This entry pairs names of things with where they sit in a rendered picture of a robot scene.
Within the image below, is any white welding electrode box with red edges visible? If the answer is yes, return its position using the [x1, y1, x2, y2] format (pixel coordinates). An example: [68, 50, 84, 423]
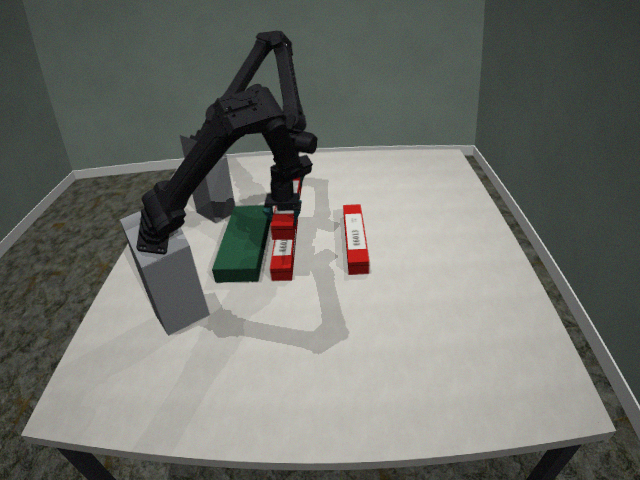
[343, 204, 369, 275]

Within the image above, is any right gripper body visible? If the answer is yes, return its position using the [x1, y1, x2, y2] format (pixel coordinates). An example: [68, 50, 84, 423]
[264, 183, 301, 211]

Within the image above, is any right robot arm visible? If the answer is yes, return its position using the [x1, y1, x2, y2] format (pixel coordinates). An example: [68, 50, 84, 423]
[137, 84, 313, 255]

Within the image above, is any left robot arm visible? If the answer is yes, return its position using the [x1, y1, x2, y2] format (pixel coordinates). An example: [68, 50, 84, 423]
[190, 30, 318, 156]

